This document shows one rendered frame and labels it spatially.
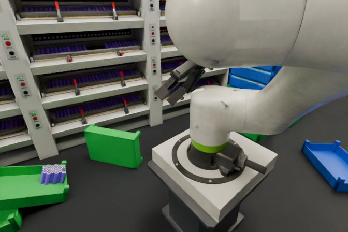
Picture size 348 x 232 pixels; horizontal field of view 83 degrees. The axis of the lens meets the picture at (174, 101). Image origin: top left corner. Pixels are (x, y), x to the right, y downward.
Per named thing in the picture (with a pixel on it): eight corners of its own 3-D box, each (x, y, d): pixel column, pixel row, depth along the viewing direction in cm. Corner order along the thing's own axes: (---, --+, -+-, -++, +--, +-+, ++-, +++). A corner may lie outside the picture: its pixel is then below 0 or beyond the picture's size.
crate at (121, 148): (136, 169, 108) (143, 159, 115) (133, 140, 99) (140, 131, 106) (90, 159, 115) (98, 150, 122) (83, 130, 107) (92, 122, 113)
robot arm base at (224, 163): (270, 166, 64) (273, 151, 61) (252, 198, 54) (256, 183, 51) (201, 135, 79) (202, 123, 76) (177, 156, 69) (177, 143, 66)
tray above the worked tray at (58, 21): (144, 27, 116) (145, 2, 107) (18, 34, 90) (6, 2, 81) (132, 15, 129) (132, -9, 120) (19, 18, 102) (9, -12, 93)
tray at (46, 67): (146, 60, 125) (147, 46, 119) (32, 75, 98) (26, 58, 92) (135, 45, 137) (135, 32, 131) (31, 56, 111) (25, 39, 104)
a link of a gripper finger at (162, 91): (179, 83, 56) (178, 83, 55) (161, 100, 56) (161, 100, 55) (172, 76, 57) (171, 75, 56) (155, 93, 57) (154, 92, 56)
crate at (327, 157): (377, 192, 95) (385, 179, 92) (335, 191, 96) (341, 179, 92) (333, 150, 122) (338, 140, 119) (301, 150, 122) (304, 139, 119)
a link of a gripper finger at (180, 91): (180, 86, 69) (180, 86, 70) (165, 100, 69) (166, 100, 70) (186, 91, 68) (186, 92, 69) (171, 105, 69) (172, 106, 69)
